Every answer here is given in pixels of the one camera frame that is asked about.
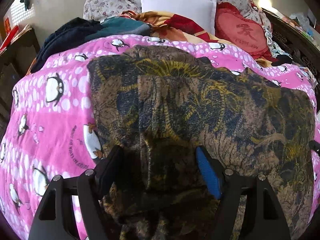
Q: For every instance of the brown yellow patterned garment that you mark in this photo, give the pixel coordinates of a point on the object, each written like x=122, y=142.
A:
x=159, y=103

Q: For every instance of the dark wooden headboard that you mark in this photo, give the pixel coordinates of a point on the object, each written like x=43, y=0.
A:
x=293, y=42

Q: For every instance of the white square pillow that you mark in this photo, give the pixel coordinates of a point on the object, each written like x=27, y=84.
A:
x=201, y=12

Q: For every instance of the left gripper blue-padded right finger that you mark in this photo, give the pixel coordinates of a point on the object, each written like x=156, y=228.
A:
x=249, y=196

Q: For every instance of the red yellow blanket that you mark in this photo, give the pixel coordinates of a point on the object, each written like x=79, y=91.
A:
x=173, y=27

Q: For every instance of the red heart cushion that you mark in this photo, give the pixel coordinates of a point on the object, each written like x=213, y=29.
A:
x=247, y=34

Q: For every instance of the red box on cabinet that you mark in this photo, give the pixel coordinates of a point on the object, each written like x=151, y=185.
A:
x=9, y=37

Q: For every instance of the dark blue teal clothes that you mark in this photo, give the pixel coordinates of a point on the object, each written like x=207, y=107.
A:
x=79, y=31

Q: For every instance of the pink penguin blanket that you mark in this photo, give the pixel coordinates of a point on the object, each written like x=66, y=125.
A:
x=51, y=125

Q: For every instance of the dark wooden cabinet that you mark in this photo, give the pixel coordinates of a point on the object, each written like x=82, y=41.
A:
x=15, y=62

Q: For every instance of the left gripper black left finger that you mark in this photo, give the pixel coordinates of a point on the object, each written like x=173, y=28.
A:
x=55, y=218

